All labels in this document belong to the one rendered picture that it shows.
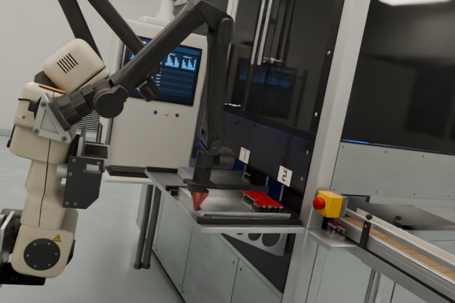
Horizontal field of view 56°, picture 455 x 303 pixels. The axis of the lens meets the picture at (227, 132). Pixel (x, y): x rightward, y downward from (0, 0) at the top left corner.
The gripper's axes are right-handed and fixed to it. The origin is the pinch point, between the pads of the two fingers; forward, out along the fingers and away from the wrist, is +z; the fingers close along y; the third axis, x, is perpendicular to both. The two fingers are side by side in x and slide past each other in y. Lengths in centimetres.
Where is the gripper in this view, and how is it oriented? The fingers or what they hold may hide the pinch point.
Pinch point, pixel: (195, 208)
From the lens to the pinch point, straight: 146.9
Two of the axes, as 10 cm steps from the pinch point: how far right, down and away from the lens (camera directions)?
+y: 8.8, 1.2, 4.5
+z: -1.9, 9.8, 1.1
